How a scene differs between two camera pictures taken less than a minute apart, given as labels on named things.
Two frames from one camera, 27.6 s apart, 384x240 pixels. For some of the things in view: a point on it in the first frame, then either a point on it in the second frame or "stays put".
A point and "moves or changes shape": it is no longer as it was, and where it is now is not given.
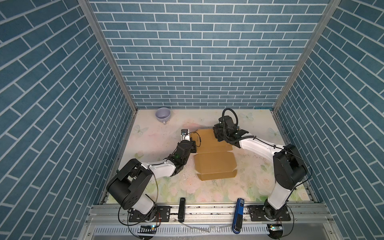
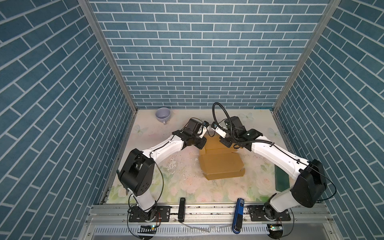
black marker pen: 181,210 stays put
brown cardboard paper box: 213,160 moves or changes shape
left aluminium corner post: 86,5 stays put
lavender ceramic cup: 163,114 stays put
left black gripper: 192,146 → 203,141
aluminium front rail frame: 306,222 stays put
